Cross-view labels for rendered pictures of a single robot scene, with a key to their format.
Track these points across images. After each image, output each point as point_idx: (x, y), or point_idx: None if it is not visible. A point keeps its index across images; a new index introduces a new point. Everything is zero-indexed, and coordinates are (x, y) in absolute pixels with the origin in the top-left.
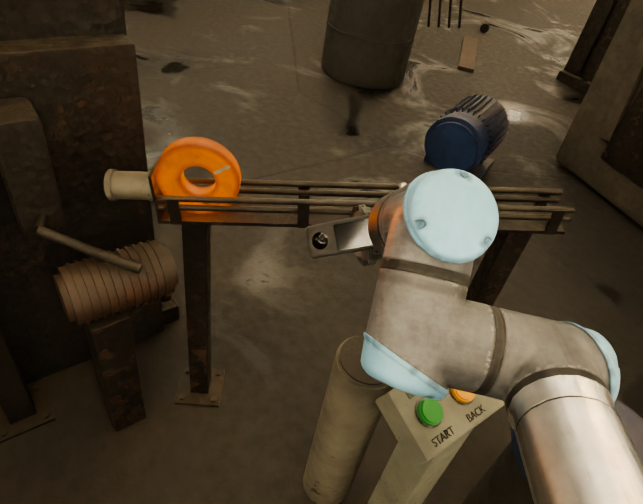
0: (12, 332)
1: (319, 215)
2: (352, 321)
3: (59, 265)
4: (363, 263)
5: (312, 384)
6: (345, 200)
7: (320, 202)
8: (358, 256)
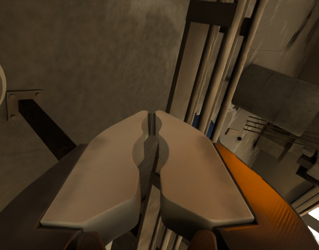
0: None
1: (199, 43)
2: (98, 57)
3: None
4: (5, 223)
5: (35, 11)
6: (217, 91)
7: (226, 48)
8: (73, 166)
